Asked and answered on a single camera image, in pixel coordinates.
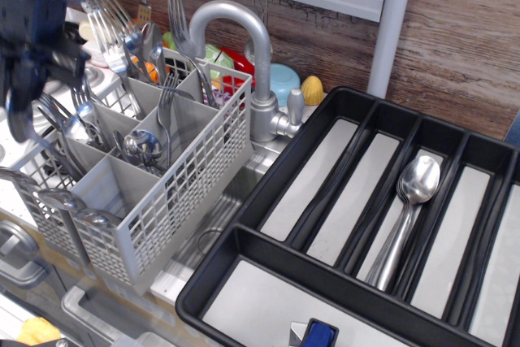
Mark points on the light blue plastic bowl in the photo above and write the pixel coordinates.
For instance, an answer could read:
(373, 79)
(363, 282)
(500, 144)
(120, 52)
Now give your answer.
(283, 80)

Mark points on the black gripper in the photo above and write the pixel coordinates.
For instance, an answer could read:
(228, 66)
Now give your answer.
(61, 58)

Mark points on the tall steel fork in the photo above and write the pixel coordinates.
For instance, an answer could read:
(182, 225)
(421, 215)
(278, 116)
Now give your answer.
(185, 46)

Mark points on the steel spoon handle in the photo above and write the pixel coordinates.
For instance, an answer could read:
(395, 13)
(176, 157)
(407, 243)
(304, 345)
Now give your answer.
(17, 177)
(98, 218)
(61, 199)

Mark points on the grey metal post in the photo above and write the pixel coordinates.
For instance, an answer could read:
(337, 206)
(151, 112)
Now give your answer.
(389, 32)

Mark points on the yellow cloth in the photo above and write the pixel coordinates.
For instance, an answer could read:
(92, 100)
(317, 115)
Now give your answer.
(36, 331)

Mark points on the blue handled tool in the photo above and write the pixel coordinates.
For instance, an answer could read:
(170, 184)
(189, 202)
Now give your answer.
(314, 333)

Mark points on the grey plastic cutlery basket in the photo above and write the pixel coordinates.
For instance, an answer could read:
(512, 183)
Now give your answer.
(156, 212)

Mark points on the steel spoon handle front left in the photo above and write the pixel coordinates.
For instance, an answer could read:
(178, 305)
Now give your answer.
(61, 199)

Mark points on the silver sink faucet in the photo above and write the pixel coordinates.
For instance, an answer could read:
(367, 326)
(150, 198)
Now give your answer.
(267, 121)

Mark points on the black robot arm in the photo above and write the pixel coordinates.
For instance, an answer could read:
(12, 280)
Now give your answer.
(33, 22)

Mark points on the yellow toy corn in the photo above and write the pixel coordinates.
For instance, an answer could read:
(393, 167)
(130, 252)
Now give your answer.
(312, 90)

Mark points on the black cutlery tray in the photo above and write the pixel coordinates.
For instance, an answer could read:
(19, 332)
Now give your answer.
(302, 245)

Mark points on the hanging steel fork back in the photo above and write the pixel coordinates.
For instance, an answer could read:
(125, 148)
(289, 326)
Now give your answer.
(111, 47)

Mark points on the round steel spoon bowl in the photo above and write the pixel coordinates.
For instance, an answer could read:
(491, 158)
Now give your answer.
(142, 143)

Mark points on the steel forks at left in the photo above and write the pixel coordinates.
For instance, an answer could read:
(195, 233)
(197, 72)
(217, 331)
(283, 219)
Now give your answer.
(69, 127)

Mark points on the stacked steel spoons in tray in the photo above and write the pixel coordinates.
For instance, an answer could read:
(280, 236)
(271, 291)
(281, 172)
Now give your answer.
(417, 184)

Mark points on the steel spoon handle far left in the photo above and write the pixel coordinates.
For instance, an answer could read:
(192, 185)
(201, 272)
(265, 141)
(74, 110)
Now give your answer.
(17, 177)

